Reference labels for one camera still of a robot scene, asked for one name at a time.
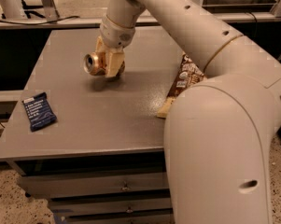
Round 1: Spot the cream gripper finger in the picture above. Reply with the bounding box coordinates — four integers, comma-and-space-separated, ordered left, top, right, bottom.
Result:
95, 35, 106, 59
105, 50, 125, 77

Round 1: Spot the orange soda can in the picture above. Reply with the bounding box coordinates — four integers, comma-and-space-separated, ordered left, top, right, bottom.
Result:
84, 52, 125, 77

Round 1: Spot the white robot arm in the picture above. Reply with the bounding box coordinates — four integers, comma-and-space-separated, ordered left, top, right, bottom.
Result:
100, 0, 281, 224

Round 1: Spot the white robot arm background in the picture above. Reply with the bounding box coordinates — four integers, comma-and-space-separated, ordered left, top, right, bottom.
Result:
0, 0, 27, 19

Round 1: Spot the sea salt chips bag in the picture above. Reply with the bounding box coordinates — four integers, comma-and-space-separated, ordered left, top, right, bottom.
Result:
157, 53, 206, 119

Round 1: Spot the grey drawer cabinet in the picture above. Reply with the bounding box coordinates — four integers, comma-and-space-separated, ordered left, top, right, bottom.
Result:
0, 24, 190, 224

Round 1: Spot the blue snack bar wrapper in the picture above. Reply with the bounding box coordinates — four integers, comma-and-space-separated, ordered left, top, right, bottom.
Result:
21, 92, 57, 132

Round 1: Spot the top grey drawer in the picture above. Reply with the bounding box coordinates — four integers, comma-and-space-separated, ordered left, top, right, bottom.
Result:
19, 169, 169, 199

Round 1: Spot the grey drawer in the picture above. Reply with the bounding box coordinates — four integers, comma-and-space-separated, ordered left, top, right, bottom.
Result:
49, 189, 171, 217
57, 209, 175, 224
19, 169, 169, 199

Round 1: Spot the middle grey drawer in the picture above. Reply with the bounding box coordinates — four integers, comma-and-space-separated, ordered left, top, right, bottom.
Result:
49, 189, 171, 217

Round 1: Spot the bottom grey drawer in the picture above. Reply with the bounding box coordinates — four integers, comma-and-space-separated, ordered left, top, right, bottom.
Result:
57, 209, 175, 224

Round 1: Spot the black cable on rail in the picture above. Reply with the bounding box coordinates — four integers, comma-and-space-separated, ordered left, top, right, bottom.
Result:
0, 14, 81, 26

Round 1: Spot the grey metal rail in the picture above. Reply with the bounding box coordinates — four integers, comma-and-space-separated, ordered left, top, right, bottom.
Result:
0, 12, 281, 30

